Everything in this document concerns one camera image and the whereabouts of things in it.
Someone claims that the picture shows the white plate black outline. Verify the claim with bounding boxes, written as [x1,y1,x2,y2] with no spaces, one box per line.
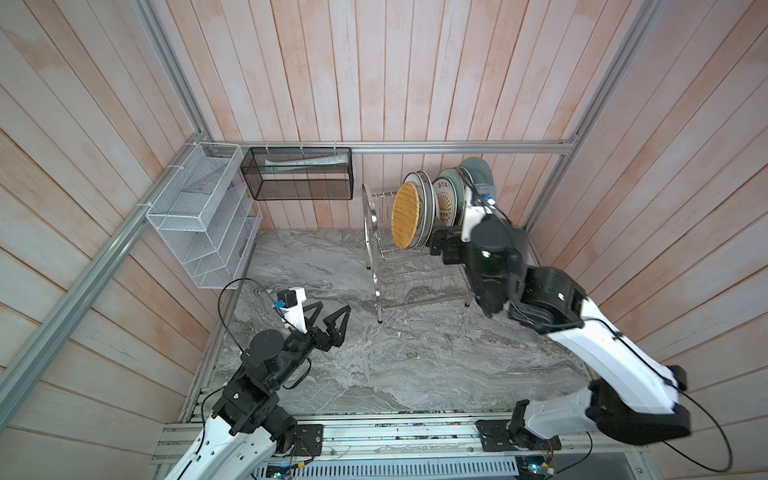
[403,171,428,249]

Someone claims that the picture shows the grey-green plate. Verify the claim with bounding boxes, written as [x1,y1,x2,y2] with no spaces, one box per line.
[459,157,497,198]

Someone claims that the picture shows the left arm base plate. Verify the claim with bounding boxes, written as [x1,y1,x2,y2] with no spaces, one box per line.
[276,424,324,457]

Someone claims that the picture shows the chrome dish rack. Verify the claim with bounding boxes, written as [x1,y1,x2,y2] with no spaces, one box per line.
[362,186,473,323]

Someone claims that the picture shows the white wire shelf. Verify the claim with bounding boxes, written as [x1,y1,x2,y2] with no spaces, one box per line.
[147,142,263,290]

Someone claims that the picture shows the orange sunburst plate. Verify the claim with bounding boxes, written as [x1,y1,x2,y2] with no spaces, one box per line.
[432,177,457,227]

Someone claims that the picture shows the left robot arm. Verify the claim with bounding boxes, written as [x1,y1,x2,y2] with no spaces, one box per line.
[166,302,351,479]

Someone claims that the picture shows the yellow woven plate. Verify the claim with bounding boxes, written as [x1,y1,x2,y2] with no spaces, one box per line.
[391,183,418,249]

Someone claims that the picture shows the black mesh basket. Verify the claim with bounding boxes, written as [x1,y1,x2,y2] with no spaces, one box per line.
[240,146,354,201]

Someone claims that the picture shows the aluminium frame rail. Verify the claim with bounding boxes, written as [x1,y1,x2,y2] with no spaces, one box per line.
[211,140,576,154]

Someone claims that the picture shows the mint plate with flower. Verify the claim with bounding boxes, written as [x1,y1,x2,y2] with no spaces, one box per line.
[433,168,465,227]

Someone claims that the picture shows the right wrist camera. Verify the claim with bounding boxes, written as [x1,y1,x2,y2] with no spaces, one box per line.
[460,186,495,243]

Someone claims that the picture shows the white plate dark lettered rim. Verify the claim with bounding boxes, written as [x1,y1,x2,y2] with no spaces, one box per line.
[418,171,438,239]

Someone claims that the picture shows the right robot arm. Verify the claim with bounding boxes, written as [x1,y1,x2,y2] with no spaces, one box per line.
[429,215,691,450]

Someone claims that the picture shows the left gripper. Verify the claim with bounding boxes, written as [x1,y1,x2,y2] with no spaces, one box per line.
[267,300,351,388]

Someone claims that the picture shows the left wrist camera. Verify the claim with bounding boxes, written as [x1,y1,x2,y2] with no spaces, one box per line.
[275,287,307,333]

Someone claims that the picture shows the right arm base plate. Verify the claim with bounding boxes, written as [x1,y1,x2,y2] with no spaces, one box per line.
[475,420,562,452]

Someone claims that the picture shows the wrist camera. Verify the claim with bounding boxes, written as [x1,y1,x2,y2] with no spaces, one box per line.
[460,186,495,243]
[275,287,307,333]

